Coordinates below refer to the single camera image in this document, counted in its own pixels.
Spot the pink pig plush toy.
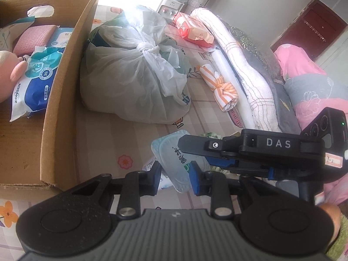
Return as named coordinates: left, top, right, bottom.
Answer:
left=0, top=50, right=28, bottom=104

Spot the grey leaf print pillow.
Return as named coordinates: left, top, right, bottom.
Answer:
left=226, top=22, right=286, bottom=85

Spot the white cup with strawberry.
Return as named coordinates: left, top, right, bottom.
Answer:
left=141, top=130, right=207, bottom=193

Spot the dark red door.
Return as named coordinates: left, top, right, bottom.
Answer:
left=277, top=0, right=348, bottom=60

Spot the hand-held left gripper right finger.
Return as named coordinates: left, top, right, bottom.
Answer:
left=189, top=160, right=275, bottom=219

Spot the white rolled blanket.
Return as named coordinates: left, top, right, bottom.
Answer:
left=190, top=8, right=283, bottom=134

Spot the red tissue pack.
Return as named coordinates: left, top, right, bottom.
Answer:
left=173, top=13, right=214, bottom=47

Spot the pink textured sponge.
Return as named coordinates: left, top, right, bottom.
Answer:
left=13, top=24, right=56, bottom=56

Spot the orange striped cloth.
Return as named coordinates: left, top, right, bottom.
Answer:
left=200, top=64, right=238, bottom=112

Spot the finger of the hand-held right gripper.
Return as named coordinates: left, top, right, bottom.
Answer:
left=178, top=134, right=242, bottom=158
left=205, top=155, right=274, bottom=181

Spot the white wall hook rack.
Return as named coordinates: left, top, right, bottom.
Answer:
left=303, top=20, right=327, bottom=42

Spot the blue white cotton pad packet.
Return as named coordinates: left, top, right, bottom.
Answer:
left=49, top=27, right=75, bottom=48

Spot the blue wet wipes pack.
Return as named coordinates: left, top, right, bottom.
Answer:
left=9, top=46, right=67, bottom=123

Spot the person's right hand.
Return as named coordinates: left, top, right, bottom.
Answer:
left=319, top=204, right=341, bottom=259

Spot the brown cardboard box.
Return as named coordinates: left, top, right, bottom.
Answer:
left=0, top=0, right=109, bottom=193

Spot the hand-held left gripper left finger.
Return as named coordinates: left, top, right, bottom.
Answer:
left=58, top=162, right=162, bottom=219

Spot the white water dispenser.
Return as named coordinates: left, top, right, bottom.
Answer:
left=158, top=0, right=183, bottom=19

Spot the tied translucent plastic bag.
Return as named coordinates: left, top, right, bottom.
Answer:
left=80, top=5, right=192, bottom=124

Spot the pink grey floral quilt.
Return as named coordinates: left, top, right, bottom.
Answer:
left=273, top=43, right=348, bottom=204

